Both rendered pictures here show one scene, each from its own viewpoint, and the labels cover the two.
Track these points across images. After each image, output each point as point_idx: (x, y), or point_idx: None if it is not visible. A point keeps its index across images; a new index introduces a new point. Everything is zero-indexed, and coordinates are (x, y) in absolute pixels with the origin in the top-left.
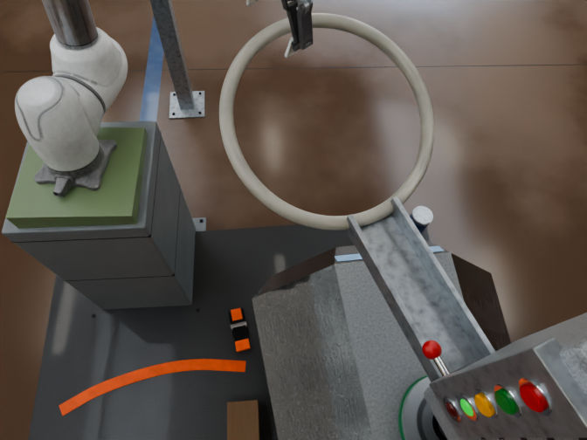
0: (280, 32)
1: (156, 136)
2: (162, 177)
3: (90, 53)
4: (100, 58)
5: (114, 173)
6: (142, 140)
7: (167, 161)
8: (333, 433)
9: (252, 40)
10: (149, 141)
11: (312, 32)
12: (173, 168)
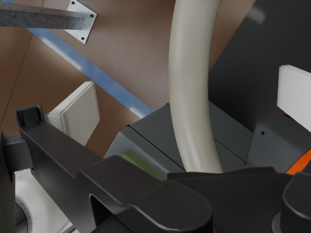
0: (207, 69)
1: (135, 140)
2: (171, 145)
3: (39, 222)
4: (47, 211)
5: None
6: (138, 165)
7: (154, 125)
8: None
9: (191, 155)
10: (139, 153)
11: None
12: (157, 112)
